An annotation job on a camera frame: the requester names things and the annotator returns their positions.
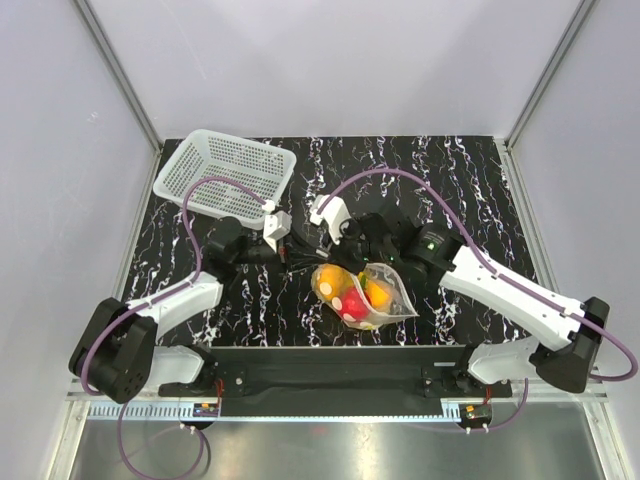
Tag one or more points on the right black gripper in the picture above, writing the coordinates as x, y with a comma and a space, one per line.
340, 256

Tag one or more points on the left aluminium frame post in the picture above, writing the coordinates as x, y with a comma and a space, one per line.
110, 57

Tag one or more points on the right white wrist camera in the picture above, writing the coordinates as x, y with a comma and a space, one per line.
333, 212

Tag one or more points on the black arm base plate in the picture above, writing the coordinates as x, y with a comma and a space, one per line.
327, 365

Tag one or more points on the yellow-pink peach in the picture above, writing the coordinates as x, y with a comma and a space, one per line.
378, 294

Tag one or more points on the white plastic perforated basket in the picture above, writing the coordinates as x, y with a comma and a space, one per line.
255, 171

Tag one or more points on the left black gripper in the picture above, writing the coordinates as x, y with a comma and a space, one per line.
294, 254

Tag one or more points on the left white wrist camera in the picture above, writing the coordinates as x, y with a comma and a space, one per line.
277, 224

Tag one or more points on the clear zip top bag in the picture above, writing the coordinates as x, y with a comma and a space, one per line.
400, 309

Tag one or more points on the right aluminium frame post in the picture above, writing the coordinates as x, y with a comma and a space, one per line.
577, 22

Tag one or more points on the red apple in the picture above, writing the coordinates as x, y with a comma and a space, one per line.
353, 308

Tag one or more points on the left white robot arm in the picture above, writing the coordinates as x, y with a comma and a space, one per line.
117, 352

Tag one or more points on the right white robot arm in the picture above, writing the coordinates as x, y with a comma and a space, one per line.
563, 333

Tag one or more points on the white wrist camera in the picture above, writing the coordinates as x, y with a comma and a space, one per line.
277, 224
333, 212

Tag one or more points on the aluminium frame post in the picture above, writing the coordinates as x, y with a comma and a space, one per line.
577, 22
110, 57

